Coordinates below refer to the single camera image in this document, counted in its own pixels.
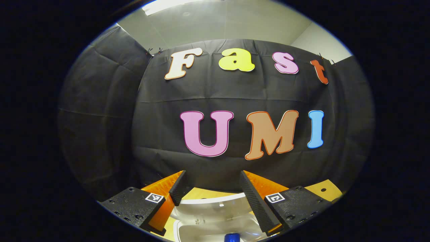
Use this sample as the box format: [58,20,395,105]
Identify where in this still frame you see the white desktop garbage bin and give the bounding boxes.
[170,192,269,242]

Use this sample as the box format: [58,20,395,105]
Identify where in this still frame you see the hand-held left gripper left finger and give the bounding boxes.
[99,170,192,236]

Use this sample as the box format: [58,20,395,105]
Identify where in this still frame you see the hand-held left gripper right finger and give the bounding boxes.
[239,170,335,236]

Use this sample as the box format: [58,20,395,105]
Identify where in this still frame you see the black backdrop cloth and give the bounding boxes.
[57,25,375,202]

